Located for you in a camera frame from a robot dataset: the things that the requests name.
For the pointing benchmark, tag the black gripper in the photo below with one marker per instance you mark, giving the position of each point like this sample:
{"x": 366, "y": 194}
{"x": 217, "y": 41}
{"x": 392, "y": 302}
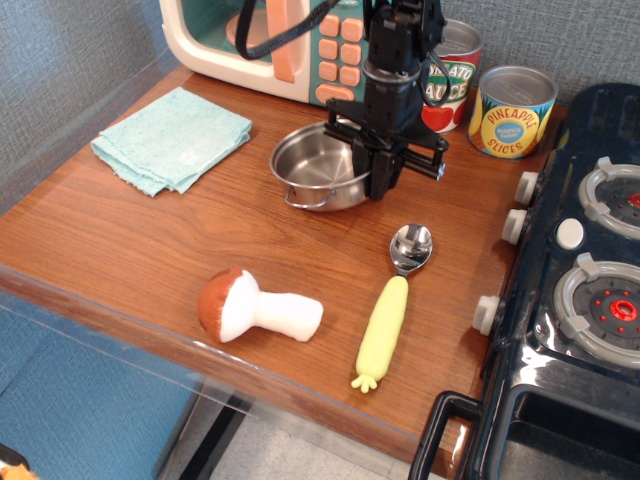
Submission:
{"x": 386, "y": 130}

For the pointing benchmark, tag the small steel pot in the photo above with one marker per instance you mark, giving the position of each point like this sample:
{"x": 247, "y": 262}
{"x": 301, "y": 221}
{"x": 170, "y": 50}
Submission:
{"x": 316, "y": 171}

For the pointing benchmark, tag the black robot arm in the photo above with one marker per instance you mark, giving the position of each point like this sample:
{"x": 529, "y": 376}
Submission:
{"x": 401, "y": 37}

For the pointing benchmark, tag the teal folded towel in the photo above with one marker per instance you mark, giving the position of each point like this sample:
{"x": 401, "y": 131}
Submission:
{"x": 170, "y": 143}

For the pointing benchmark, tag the tomato sauce can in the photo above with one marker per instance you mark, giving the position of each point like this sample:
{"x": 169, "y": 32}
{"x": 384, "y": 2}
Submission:
{"x": 459, "y": 53}

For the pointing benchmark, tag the teal toy microwave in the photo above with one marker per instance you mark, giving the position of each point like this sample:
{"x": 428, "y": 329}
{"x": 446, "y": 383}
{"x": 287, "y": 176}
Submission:
{"x": 323, "y": 63}

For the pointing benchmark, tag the pineapple slices can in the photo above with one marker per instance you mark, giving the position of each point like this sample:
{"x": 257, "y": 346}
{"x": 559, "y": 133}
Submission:
{"x": 511, "y": 111}

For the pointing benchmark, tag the plush mushroom toy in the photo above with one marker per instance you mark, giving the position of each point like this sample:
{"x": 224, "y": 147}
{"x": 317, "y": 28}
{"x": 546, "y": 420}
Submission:
{"x": 231, "y": 303}

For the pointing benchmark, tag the black toy stove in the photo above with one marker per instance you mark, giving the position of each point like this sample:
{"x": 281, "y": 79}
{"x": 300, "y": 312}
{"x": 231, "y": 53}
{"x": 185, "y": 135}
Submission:
{"x": 560, "y": 397}

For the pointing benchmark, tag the orange object at corner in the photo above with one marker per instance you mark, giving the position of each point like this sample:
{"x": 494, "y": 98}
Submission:
{"x": 14, "y": 465}

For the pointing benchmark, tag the spoon with yellow handle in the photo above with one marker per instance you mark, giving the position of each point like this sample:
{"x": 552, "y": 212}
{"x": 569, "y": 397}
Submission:
{"x": 409, "y": 249}

